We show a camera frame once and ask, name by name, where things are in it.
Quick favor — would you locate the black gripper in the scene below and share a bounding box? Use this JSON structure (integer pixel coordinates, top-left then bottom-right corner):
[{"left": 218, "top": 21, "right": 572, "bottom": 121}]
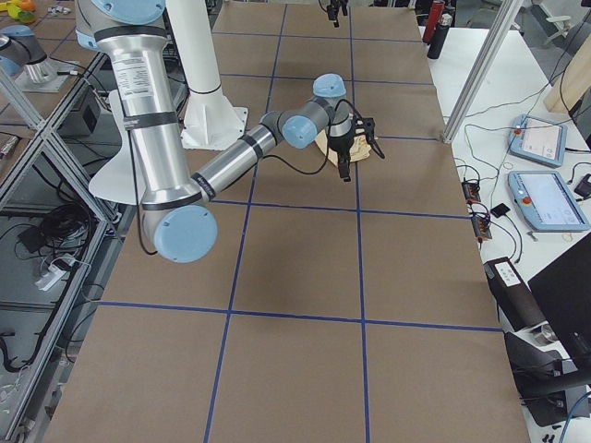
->
[
  {"left": 322, "top": 0, "right": 348, "bottom": 28},
  {"left": 328, "top": 116, "right": 375, "bottom": 183}
]

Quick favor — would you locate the cream long sleeve shirt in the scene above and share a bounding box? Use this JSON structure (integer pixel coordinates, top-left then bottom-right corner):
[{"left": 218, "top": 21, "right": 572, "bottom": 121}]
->
[{"left": 315, "top": 130, "right": 371, "bottom": 166}]

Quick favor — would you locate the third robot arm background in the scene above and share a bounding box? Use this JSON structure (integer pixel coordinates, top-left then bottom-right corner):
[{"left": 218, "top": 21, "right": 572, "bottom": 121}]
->
[{"left": 1, "top": 25, "right": 66, "bottom": 93}]

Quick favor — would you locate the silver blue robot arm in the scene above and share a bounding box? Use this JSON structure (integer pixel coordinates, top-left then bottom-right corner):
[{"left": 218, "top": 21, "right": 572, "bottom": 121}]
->
[{"left": 76, "top": 1, "right": 378, "bottom": 263}]

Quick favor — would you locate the red water bottle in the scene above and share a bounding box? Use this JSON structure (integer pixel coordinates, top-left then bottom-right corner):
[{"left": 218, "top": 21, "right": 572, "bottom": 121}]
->
[{"left": 422, "top": 0, "right": 446, "bottom": 44}]

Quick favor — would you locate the black water bottle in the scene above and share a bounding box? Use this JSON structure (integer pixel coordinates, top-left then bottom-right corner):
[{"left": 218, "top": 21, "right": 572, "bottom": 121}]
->
[{"left": 427, "top": 13, "right": 453, "bottom": 60}]

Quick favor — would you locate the upper orange black electronics box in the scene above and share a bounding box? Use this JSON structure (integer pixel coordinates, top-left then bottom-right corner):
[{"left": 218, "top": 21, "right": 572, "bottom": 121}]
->
[{"left": 462, "top": 180, "right": 481, "bottom": 203}]

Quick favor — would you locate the orange black electronics box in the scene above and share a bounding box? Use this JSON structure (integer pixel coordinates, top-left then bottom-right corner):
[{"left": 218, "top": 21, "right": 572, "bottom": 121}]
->
[
  {"left": 471, "top": 214, "right": 492, "bottom": 243},
  {"left": 462, "top": 180, "right": 481, "bottom": 203}
]

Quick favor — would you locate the brown paper table cover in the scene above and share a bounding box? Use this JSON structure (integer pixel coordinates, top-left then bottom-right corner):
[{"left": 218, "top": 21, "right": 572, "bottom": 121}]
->
[{"left": 45, "top": 3, "right": 528, "bottom": 442}]

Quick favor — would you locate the lower orange black electronics box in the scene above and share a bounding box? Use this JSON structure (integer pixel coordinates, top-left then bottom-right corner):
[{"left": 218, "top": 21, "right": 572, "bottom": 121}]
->
[{"left": 471, "top": 214, "right": 492, "bottom": 243}]

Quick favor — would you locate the small black square pad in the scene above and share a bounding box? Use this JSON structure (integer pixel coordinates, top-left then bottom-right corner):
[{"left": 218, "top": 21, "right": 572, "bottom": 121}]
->
[{"left": 490, "top": 203, "right": 510, "bottom": 218}]

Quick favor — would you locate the upper blue teach pendant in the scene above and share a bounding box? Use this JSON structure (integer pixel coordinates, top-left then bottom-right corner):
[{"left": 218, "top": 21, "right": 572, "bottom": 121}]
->
[{"left": 509, "top": 114, "right": 567, "bottom": 168}]

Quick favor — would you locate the blue teach pendant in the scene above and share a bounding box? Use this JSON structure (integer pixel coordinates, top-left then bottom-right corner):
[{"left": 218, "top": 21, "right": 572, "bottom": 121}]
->
[
  {"left": 507, "top": 171, "right": 590, "bottom": 233},
  {"left": 509, "top": 114, "right": 567, "bottom": 168}
]

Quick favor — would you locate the lower blue teach pendant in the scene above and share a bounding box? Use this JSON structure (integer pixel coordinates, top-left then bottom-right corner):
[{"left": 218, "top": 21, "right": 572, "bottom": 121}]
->
[{"left": 507, "top": 171, "right": 590, "bottom": 233}]

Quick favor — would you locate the brown paper roll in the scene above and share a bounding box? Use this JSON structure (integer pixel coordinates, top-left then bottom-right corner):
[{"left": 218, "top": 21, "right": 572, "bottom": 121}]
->
[{"left": 484, "top": 257, "right": 546, "bottom": 330}]

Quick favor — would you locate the white chair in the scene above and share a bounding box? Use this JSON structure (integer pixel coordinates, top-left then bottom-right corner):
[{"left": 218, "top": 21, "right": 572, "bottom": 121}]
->
[{"left": 89, "top": 90, "right": 146, "bottom": 205}]

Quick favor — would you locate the black monitor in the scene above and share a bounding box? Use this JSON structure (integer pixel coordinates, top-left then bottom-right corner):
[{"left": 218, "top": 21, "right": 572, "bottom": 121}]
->
[{"left": 528, "top": 235, "right": 590, "bottom": 368}]

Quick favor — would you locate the white power strip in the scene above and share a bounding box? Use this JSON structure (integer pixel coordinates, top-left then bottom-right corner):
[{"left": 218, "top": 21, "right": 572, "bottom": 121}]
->
[{"left": 35, "top": 269, "right": 66, "bottom": 292}]

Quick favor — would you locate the aluminium frame post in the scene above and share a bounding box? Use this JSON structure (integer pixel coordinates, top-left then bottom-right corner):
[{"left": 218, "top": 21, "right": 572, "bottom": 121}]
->
[{"left": 441, "top": 0, "right": 523, "bottom": 144}]

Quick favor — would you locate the wooden post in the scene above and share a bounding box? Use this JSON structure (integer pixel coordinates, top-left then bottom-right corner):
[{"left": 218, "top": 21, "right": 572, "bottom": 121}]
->
[{"left": 544, "top": 11, "right": 590, "bottom": 113}]

